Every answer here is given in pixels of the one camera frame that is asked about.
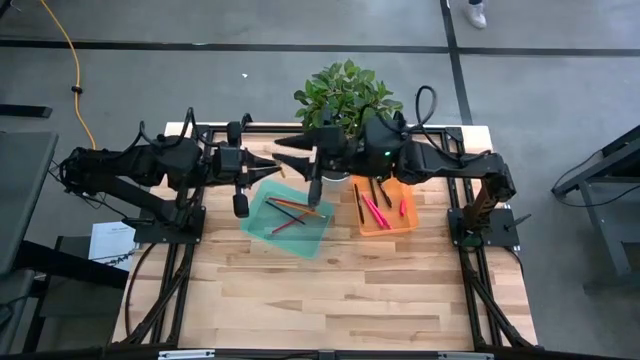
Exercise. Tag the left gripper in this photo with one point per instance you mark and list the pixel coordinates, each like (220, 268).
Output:
(230, 162)

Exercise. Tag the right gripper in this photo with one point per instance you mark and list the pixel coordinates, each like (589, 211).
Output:
(334, 147)

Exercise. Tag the orange pencil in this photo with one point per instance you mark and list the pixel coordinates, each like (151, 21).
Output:
(282, 173)

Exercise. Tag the red pencil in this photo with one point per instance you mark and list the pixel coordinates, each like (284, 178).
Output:
(285, 201)
(290, 225)

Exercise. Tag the dark blue pencil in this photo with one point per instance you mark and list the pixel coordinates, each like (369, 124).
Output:
(285, 212)

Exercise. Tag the yellow pencil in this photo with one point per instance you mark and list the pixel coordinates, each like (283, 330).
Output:
(307, 211)

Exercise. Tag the brown dark pencil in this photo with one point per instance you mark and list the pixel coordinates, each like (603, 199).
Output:
(359, 205)

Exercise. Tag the black pen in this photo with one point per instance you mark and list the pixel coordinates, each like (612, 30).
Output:
(385, 195)
(373, 192)

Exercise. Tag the pink highlighter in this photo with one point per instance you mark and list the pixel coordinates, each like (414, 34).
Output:
(374, 212)
(403, 208)

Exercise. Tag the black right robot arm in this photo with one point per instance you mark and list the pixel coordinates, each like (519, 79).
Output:
(450, 165)

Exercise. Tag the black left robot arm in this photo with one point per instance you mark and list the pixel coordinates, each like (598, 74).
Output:
(165, 157)

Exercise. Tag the potted green plant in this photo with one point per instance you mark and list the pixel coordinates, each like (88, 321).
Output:
(345, 95)

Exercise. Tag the green translucent plastic bin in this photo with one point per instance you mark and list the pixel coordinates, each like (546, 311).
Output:
(300, 240)

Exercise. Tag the orange translucent plastic bin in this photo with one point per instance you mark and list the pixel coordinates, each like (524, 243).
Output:
(400, 225)

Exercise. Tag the white paper sheet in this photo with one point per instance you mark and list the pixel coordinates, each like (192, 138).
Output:
(107, 245)

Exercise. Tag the silver aluminium extrusion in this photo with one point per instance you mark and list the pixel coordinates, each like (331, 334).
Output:
(465, 356)
(185, 354)

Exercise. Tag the dark side desk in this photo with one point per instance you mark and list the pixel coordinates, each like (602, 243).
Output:
(70, 262)

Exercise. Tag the person's foot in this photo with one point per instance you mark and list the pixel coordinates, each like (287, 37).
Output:
(476, 15)

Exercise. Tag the dark grey desk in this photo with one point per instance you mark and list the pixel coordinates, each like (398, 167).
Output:
(22, 190)

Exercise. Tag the black flat bar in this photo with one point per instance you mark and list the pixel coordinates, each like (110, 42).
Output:
(25, 111)

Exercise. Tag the dark metal table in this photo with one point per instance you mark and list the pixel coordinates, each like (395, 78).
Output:
(600, 220)

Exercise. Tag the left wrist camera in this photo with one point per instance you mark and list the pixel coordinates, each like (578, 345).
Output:
(240, 206)

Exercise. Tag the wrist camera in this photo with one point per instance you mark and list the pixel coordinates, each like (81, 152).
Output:
(240, 206)
(314, 197)

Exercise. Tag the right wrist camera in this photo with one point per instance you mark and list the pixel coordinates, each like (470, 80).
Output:
(314, 197)

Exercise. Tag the black frame clamp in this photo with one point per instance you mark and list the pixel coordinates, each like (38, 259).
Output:
(400, 116)
(245, 121)

